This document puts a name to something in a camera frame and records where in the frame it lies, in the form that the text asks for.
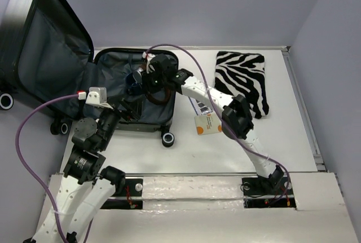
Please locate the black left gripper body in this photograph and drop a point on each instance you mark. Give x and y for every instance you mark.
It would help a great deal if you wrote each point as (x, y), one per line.
(109, 118)

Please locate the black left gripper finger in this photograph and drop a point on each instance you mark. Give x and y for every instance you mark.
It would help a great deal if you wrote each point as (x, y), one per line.
(128, 113)
(131, 106)

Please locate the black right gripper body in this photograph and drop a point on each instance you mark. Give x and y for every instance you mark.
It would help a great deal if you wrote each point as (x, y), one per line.
(153, 81)

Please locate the brown silver headphones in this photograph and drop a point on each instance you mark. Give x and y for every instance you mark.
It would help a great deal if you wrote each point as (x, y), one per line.
(158, 99)

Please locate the white orange eyelid tape card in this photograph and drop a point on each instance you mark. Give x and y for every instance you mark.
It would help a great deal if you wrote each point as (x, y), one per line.
(207, 124)

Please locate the zebra print plush cloth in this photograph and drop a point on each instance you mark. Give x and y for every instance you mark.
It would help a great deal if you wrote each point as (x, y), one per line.
(238, 73)

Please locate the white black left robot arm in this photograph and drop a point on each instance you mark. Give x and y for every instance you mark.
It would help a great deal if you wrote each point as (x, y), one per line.
(86, 185)

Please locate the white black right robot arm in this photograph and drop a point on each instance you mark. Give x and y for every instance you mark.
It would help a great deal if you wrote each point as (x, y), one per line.
(233, 112)

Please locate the dark blue mug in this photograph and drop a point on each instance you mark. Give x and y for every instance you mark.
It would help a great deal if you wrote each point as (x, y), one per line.
(132, 86)

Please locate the black hard-shell suitcase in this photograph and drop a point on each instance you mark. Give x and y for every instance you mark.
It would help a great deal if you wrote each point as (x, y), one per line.
(46, 53)

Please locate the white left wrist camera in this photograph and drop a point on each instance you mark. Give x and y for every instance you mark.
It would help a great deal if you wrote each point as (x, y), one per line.
(97, 97)

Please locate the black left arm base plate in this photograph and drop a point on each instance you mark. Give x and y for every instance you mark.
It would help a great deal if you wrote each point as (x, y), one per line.
(130, 197)

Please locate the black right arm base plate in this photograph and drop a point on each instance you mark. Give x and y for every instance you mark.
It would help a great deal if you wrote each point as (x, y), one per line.
(257, 196)

